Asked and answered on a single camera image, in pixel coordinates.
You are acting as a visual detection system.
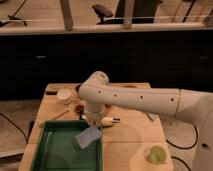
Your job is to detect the blue grey sponge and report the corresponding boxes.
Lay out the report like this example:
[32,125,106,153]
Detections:
[75,126,101,149]

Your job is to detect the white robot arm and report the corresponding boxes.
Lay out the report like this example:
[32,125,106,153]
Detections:
[78,71,213,171]

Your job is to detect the green plastic tray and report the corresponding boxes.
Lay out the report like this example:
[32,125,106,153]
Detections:
[30,120,103,171]

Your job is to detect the dark grape bunch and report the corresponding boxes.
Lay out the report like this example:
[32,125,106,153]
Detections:
[75,105,84,115]

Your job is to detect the wooden spoon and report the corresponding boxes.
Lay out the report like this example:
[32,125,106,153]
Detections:
[38,109,69,128]

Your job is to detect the dark metal cup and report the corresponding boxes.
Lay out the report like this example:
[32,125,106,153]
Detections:
[75,84,82,93]

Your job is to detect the white cup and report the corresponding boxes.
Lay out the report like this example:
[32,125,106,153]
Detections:
[56,88,72,105]

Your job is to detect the orange bowl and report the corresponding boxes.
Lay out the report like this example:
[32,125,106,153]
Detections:
[122,85,138,88]

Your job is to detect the black small block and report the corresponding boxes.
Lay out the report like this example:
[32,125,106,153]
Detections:
[45,91,57,95]

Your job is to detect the light green cup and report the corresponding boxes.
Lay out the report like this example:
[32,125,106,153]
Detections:
[145,146,167,165]

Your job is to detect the black office chair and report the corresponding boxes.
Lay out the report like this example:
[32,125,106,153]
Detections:
[92,0,161,25]

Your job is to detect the white handled knife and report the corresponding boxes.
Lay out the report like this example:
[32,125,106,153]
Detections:
[80,115,120,123]

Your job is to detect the black floor cable left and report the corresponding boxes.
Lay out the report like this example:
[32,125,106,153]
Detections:
[0,112,30,144]

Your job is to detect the black floor cable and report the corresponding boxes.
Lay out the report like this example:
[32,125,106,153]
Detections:
[0,112,30,144]
[165,125,200,171]

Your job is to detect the black floor cable right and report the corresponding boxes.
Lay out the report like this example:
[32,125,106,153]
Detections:
[165,125,200,171]

